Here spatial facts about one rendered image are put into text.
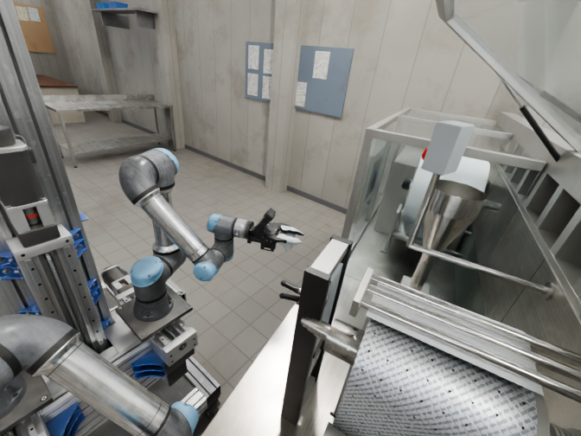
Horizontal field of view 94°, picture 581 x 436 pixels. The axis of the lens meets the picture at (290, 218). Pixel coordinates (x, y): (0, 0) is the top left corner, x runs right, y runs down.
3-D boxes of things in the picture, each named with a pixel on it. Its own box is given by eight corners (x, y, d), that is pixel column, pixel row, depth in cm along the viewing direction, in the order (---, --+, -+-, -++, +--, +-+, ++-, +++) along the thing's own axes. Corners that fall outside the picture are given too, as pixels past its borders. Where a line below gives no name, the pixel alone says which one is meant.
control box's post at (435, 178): (406, 242, 70) (434, 168, 61) (413, 245, 70) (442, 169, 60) (405, 245, 69) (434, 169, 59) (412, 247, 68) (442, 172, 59)
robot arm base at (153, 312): (127, 308, 115) (123, 291, 110) (161, 289, 126) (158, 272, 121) (145, 328, 107) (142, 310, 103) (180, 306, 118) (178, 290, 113)
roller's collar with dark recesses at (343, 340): (332, 332, 57) (338, 310, 54) (360, 346, 54) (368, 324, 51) (321, 357, 52) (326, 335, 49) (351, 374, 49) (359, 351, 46)
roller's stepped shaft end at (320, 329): (304, 319, 57) (306, 309, 55) (331, 333, 55) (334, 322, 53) (297, 330, 54) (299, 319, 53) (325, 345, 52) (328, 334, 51)
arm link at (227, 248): (207, 266, 107) (206, 242, 102) (220, 249, 117) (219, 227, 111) (226, 270, 106) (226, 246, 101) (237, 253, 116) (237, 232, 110)
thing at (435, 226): (378, 318, 113) (424, 193, 85) (413, 334, 108) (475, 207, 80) (370, 344, 102) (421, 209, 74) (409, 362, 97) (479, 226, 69)
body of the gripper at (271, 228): (280, 240, 108) (251, 234, 110) (281, 222, 103) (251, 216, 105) (275, 253, 102) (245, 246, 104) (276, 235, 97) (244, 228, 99)
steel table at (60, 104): (178, 150, 565) (173, 99, 517) (73, 169, 433) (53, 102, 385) (160, 143, 600) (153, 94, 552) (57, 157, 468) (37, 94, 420)
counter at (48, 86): (53, 105, 811) (43, 74, 771) (86, 122, 689) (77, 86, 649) (17, 107, 755) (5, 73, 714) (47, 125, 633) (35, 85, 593)
